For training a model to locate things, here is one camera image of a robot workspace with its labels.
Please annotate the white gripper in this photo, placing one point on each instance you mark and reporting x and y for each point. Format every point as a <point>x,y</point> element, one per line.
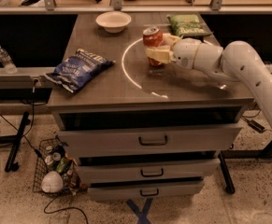
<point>185,54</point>

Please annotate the red coke can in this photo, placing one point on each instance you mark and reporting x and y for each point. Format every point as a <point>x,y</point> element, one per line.
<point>152,38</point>

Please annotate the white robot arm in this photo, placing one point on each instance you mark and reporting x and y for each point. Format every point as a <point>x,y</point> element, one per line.
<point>238,61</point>

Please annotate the green chip bag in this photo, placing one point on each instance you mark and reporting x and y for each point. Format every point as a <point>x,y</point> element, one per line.
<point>187,25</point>

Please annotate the white bowl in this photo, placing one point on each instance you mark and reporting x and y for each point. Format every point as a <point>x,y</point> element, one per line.
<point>113,21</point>

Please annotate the grey drawer cabinet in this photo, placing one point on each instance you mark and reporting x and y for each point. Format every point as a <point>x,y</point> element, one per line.
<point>131,95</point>

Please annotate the blue chip bag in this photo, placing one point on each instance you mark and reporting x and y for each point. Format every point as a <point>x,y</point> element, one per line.
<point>79,69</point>

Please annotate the top drawer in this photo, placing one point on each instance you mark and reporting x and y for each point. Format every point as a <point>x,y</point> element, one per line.
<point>144,141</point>

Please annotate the drawer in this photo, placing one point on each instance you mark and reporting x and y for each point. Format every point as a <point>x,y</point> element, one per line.
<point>146,190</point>
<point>146,171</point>
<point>144,141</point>

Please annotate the black power adapter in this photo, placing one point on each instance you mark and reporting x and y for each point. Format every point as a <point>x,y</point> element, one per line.
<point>256,126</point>

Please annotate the middle drawer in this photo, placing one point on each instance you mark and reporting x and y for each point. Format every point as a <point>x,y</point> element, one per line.
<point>146,171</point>

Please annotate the bottom drawer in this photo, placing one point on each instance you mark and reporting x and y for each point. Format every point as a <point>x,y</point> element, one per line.
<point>146,190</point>

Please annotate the grey side shelf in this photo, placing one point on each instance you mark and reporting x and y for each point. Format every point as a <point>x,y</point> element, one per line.
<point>25,78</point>

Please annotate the black table leg right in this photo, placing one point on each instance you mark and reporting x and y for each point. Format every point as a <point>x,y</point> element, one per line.
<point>230,188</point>

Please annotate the black table leg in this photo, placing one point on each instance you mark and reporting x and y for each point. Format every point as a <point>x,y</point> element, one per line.
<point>230,188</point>
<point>11,165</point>

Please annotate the clear water bottle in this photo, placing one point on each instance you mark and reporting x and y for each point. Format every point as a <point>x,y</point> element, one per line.
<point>7,62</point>

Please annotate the blue tape cross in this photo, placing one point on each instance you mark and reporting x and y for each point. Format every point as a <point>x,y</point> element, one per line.
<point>141,214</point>

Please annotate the white round object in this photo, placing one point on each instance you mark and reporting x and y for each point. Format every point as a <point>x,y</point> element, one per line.
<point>52,182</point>

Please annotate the black table leg left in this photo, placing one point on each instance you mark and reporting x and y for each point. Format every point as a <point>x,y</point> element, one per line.
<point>11,165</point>

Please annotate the black wire basket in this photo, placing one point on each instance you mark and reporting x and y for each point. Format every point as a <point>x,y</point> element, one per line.
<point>53,157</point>

